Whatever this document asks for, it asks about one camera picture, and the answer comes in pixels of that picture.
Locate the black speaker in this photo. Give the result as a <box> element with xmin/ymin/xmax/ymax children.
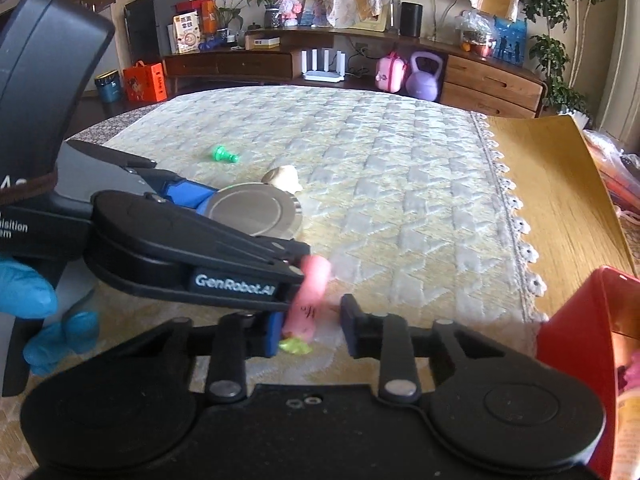
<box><xmin>399</xmin><ymin>1</ymin><xmax>425</xmax><ymax>39</ymax></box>

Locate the flat white box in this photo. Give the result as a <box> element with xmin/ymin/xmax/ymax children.
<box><xmin>244</xmin><ymin>34</ymin><xmax>281</xmax><ymax>51</ymax></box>

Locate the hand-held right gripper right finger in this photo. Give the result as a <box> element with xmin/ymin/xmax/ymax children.
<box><xmin>340</xmin><ymin>293</ymin><xmax>532</xmax><ymax>405</ymax></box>

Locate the wooden cabinet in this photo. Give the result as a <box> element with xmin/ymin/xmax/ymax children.
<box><xmin>162</xmin><ymin>24</ymin><xmax>549</xmax><ymax>119</ymax></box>

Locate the small potted plant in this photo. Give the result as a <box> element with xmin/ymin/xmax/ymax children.
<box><xmin>214</xmin><ymin>0</ymin><xmax>246</xmax><ymax>41</ymax></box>

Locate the tall potted tree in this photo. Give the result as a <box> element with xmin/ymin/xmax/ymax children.
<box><xmin>519</xmin><ymin>0</ymin><xmax>617</xmax><ymax>117</ymax></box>

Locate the brown elastic band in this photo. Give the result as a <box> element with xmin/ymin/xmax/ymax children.
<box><xmin>0</xmin><ymin>169</ymin><xmax>59</xmax><ymax>206</ymax></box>

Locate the pink tube with green cap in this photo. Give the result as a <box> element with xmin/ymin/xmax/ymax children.
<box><xmin>279</xmin><ymin>254</ymin><xmax>331</xmax><ymax>356</ymax></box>

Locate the orange gift box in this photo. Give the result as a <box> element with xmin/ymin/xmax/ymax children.
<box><xmin>122</xmin><ymin>60</ymin><xmax>167</xmax><ymax>104</ymax></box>

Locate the round metal tin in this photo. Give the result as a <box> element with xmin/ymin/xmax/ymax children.
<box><xmin>204</xmin><ymin>184</ymin><xmax>304</xmax><ymax>239</ymax></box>

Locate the clear plastic bag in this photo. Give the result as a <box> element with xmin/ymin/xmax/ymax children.
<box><xmin>454</xmin><ymin>9</ymin><xmax>496</xmax><ymax>59</ymax></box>

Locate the orange paper bag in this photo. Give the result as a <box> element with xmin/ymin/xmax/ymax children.
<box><xmin>175</xmin><ymin>0</ymin><xmax>219</xmax><ymax>36</ymax></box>

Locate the white and brown snack box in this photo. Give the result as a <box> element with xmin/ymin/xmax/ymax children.
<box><xmin>173</xmin><ymin>11</ymin><xmax>204</xmax><ymax>55</ymax></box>

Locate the cream quilted tablecloth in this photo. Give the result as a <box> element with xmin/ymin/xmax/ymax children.
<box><xmin>0</xmin><ymin>84</ymin><xmax>551</xmax><ymax>466</ymax></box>

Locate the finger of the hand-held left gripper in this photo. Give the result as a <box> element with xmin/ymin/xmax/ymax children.
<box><xmin>66</xmin><ymin>138</ymin><xmax>219</xmax><ymax>217</ymax></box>
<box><xmin>189</xmin><ymin>219</ymin><xmax>312</xmax><ymax>307</ymax></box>

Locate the red box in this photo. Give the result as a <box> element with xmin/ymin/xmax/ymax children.
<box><xmin>537</xmin><ymin>267</ymin><xmax>640</xmax><ymax>480</ymax></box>

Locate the teal bin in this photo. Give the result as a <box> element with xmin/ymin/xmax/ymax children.
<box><xmin>94</xmin><ymin>69</ymin><xmax>122</xmax><ymax>104</ymax></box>

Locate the black mini fridge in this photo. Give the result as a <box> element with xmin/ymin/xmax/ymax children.
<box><xmin>124</xmin><ymin>0</ymin><xmax>191</xmax><ymax>66</ymax></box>

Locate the small beige object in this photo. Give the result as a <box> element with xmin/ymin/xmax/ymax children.
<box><xmin>262</xmin><ymin>165</ymin><xmax>304</xmax><ymax>194</ymax></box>

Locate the purple kettlebell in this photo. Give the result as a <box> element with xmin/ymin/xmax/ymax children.
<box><xmin>404</xmin><ymin>51</ymin><xmax>445</xmax><ymax>103</ymax></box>

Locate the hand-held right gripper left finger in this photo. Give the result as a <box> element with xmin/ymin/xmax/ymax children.
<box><xmin>160</xmin><ymin>310</ymin><xmax>289</xmax><ymax>404</ymax></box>

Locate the framed photo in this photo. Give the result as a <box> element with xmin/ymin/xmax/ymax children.
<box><xmin>299</xmin><ymin>0</ymin><xmax>329</xmax><ymax>27</ymax></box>

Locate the pink toy suitcase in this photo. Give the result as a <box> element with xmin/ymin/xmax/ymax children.
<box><xmin>374</xmin><ymin>51</ymin><xmax>407</xmax><ymax>94</ymax></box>

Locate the person's left hand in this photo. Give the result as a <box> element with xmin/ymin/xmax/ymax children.
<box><xmin>0</xmin><ymin>255</ymin><xmax>102</xmax><ymax>377</ymax></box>

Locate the white router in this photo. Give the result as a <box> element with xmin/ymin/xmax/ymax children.
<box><xmin>301</xmin><ymin>47</ymin><xmax>347</xmax><ymax>83</ymax></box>

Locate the orange plastic bag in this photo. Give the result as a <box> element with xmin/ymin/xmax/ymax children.
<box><xmin>582</xmin><ymin>129</ymin><xmax>640</xmax><ymax>222</ymax></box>

